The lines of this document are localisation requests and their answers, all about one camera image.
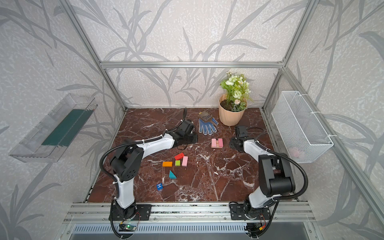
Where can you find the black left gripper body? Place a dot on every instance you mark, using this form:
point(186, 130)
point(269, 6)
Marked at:
point(190, 137)

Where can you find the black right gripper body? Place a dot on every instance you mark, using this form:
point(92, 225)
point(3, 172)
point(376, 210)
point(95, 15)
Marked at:
point(235, 144)

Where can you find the pink block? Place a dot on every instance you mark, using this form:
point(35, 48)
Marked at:
point(214, 143)
point(220, 143)
point(185, 161)

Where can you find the red wood block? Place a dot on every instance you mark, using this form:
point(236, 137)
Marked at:
point(179, 156)

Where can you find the orange wood block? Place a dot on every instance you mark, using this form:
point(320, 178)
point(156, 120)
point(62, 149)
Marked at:
point(167, 164)

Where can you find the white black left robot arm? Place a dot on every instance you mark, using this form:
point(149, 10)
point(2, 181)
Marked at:
point(126, 165)

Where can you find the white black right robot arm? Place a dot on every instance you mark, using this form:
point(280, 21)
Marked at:
point(275, 180)

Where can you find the pink block beside green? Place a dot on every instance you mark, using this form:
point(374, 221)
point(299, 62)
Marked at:
point(185, 161)

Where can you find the teal triangle wood block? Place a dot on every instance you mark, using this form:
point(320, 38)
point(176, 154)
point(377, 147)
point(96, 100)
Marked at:
point(172, 175)

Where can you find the blue dotted work glove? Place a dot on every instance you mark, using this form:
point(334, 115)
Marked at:
point(208, 128)

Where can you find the brown plastic slotted scoop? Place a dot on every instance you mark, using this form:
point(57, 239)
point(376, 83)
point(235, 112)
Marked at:
point(205, 116)

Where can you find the peach ribbed flower pot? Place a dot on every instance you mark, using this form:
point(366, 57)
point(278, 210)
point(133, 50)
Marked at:
point(229, 118)

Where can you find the green white artificial flowers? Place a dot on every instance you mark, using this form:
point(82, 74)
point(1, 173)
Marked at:
point(237, 92)

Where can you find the blue letter cube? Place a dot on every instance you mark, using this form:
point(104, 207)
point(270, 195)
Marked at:
point(160, 187)

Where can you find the pink object in basket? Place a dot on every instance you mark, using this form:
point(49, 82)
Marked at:
point(296, 153)

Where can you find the green circuit board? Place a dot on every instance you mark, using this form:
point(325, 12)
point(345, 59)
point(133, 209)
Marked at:
point(127, 227)

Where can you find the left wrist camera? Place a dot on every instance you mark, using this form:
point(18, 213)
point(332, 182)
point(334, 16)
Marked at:
point(185, 128)

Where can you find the white wire mesh basket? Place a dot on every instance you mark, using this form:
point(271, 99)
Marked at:
point(300, 127)

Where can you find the aluminium cage frame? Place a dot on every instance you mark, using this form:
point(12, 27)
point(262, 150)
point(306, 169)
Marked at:
point(364, 185)

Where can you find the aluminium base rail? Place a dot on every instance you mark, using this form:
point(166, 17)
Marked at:
point(199, 212)

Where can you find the clear plastic wall tray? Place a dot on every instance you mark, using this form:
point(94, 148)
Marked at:
point(47, 142)

